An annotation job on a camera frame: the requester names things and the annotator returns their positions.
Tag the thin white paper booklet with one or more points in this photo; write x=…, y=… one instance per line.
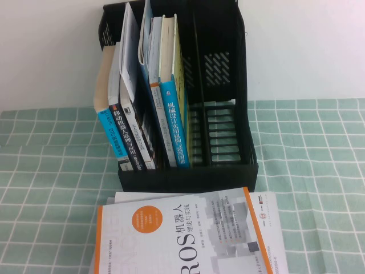
x=128, y=42

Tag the white brochure with logos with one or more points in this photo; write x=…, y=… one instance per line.
x=271, y=205

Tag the black plastic book holder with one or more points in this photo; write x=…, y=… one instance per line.
x=222, y=177

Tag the green checked tablecloth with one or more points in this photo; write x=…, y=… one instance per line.
x=313, y=171

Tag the white orange ROS robot book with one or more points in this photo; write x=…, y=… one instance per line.
x=171, y=228

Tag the cyan spine book, beige pages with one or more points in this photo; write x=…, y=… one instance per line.
x=109, y=128

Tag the white book with orange stripe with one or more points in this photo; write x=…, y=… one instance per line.
x=164, y=128

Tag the yellow book with blue spine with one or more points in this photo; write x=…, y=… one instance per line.
x=174, y=120

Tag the black and white spine book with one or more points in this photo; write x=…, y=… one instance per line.
x=137, y=134

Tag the thin blue cover booklet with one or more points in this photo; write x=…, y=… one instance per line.
x=145, y=28

